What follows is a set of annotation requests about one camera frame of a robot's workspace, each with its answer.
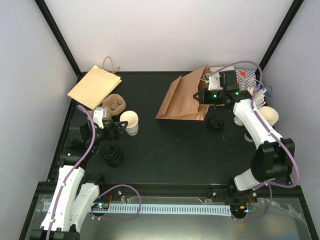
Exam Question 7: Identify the black lid stack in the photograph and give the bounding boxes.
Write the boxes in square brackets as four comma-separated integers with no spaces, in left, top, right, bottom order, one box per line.
[102,145,124,168]
[208,116,224,131]

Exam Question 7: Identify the tan paper bag with handles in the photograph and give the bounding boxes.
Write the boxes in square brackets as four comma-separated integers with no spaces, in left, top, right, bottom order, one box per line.
[67,56,122,110]

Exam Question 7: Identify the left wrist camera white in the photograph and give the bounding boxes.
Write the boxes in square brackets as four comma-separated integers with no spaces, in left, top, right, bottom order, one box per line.
[92,107,108,129]

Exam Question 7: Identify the black lid stack left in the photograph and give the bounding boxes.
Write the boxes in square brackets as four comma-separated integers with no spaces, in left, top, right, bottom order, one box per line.
[102,145,124,168]

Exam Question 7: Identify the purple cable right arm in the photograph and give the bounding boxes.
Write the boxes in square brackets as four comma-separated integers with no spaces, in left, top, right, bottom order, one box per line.
[207,60,300,223]

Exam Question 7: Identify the brown kraft paper bag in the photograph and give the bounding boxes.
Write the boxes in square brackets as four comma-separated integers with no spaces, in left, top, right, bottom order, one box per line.
[155,65,209,121]

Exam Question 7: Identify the light blue cable duct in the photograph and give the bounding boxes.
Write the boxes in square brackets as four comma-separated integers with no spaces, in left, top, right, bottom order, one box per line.
[88,203,232,217]

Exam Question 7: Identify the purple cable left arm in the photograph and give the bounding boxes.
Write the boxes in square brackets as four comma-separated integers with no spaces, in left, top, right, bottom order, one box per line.
[47,104,142,240]

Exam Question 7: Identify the blue checkered paper bag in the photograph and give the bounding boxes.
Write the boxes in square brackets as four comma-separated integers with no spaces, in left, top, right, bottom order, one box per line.
[235,68,259,90]

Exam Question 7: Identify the white paper bag brown trim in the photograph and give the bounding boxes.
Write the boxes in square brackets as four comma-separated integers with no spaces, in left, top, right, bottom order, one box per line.
[207,65,235,76]

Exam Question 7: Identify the black lid stack right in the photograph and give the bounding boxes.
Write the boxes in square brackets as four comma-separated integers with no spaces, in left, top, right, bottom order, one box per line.
[208,116,224,131]

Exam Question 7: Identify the black frame post right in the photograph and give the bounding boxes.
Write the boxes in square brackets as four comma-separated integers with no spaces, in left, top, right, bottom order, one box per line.
[259,0,304,71]

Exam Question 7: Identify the black frame post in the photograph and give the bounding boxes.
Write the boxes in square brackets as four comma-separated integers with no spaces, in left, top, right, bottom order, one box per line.
[33,0,82,78]
[259,0,304,71]

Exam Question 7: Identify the stack of white paper cups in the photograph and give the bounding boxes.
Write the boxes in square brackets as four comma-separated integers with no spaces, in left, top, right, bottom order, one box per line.
[233,106,279,145]

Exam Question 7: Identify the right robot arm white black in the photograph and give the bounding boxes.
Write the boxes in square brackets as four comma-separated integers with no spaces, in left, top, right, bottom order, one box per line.
[193,88,300,203]

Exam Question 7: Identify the black frame post left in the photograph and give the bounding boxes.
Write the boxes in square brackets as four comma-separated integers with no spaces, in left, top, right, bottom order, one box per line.
[33,0,82,78]

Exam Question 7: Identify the bundle of white straws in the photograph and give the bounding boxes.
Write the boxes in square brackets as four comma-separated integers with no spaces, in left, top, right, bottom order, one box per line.
[247,86,267,109]

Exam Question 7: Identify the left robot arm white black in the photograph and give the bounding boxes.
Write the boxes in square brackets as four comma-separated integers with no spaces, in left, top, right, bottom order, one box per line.
[29,119,128,240]

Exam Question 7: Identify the white paper cup black print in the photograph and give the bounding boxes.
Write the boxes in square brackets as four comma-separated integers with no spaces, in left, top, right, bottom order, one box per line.
[120,110,139,136]

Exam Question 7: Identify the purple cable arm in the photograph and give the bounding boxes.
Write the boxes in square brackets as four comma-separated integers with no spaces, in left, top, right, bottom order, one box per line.
[47,104,142,240]
[207,60,300,223]

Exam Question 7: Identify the stacked pulp cup carriers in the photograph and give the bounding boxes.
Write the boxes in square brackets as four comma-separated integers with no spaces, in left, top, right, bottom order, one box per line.
[101,94,126,120]

